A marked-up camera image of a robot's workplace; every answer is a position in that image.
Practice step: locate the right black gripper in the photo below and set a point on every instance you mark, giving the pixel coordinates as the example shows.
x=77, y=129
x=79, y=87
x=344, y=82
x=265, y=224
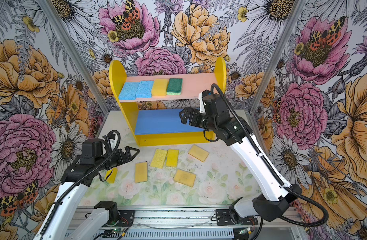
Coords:
x=194, y=120

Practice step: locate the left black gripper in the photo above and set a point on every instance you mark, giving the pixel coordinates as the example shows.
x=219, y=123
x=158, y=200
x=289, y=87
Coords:
x=122, y=160

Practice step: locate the green sponge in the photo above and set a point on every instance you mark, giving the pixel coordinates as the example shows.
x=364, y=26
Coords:
x=174, y=86

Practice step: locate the pale yellow textured sponge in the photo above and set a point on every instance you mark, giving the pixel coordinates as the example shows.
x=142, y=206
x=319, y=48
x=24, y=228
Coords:
x=158, y=158

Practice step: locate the thick yellow sponge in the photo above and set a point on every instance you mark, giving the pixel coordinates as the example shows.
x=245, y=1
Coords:
x=159, y=87

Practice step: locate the bright yellow small sponge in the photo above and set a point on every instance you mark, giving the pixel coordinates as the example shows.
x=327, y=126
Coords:
x=172, y=158

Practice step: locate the blue sponge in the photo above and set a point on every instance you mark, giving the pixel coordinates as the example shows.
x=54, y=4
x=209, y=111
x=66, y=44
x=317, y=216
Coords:
x=128, y=91
x=144, y=89

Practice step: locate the orange-yellow sponge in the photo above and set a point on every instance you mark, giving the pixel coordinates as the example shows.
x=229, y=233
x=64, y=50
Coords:
x=140, y=172
x=185, y=178
x=198, y=153

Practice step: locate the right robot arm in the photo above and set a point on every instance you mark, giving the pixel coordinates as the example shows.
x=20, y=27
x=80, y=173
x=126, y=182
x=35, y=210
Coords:
x=274, y=199

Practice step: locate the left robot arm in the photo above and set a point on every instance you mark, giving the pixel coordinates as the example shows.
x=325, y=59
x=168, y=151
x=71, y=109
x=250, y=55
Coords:
x=75, y=182

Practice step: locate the yellow shelf with coloured boards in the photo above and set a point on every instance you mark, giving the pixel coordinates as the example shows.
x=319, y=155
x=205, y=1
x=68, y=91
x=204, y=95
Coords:
x=164, y=127

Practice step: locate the small yellow sponge at left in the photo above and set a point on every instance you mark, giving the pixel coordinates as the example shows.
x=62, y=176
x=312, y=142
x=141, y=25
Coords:
x=111, y=175

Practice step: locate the floral table mat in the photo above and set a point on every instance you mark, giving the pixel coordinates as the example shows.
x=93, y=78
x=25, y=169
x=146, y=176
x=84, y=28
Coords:
x=220, y=179

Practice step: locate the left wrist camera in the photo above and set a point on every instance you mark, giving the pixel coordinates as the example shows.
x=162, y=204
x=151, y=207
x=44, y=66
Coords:
x=112, y=140

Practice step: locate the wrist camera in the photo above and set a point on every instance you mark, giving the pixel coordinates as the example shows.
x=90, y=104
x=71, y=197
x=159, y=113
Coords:
x=201, y=98
x=112, y=140

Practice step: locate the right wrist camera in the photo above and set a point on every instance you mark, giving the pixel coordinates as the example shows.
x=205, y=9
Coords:
x=201, y=98

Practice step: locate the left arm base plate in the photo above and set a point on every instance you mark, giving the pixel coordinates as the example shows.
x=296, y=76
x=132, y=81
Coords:
x=122, y=218

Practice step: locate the aluminium front rail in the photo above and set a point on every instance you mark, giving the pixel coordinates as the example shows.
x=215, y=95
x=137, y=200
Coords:
x=172, y=223

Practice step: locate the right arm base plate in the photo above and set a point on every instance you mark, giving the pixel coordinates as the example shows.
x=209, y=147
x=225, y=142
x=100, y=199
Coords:
x=224, y=218

